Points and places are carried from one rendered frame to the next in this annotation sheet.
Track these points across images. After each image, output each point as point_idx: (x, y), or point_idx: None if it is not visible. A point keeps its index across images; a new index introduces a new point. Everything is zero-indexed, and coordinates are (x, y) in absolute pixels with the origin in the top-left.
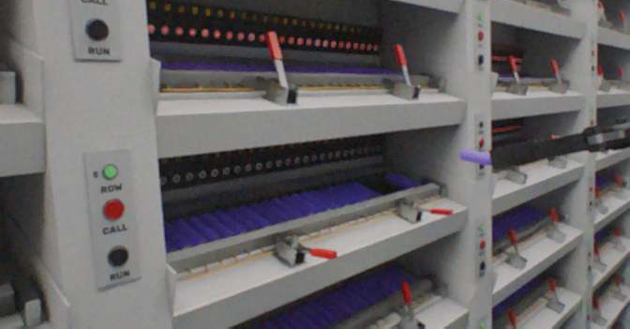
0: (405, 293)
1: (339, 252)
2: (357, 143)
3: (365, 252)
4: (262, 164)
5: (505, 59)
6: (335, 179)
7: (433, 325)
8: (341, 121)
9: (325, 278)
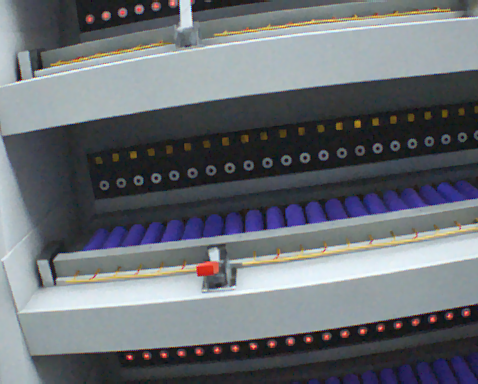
0: None
1: (309, 281)
2: None
3: (374, 287)
4: (293, 157)
5: None
6: (433, 179)
7: None
8: (298, 60)
9: (282, 321)
